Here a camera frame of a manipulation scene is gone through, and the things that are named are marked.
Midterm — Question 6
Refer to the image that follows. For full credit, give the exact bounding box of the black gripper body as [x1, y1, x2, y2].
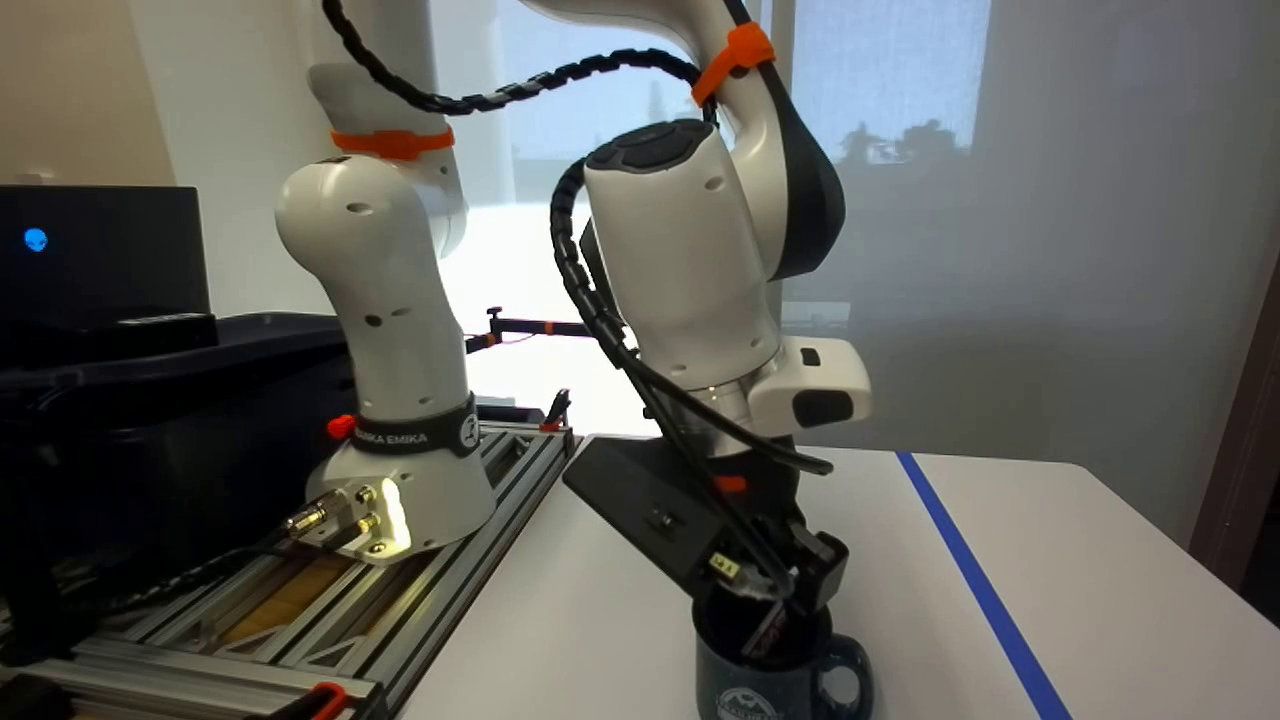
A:
[566, 437, 846, 617]

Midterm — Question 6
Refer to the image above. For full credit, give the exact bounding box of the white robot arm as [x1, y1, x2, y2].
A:
[274, 0, 866, 669]

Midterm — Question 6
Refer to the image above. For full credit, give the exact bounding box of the dark blue ceramic mug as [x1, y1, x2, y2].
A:
[692, 599, 877, 720]

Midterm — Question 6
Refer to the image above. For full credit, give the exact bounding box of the blue tape line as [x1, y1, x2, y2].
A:
[894, 453, 1072, 720]

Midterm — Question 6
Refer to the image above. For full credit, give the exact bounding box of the orange and black clamp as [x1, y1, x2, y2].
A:
[273, 682, 382, 720]

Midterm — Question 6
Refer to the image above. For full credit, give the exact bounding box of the black equipment case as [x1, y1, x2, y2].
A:
[0, 311, 350, 665]

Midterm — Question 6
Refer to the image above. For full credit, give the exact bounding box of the black monitor with blue light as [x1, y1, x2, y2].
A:
[0, 184, 214, 365]

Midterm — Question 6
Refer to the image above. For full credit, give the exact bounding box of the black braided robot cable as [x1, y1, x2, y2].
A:
[321, 0, 841, 593]

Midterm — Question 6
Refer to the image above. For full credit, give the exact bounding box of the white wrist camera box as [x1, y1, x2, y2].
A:
[747, 335, 871, 437]

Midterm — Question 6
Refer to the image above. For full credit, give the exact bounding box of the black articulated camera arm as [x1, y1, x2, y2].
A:
[463, 307, 591, 352]

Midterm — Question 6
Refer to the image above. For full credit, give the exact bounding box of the aluminium extrusion rail frame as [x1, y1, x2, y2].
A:
[29, 421, 575, 720]

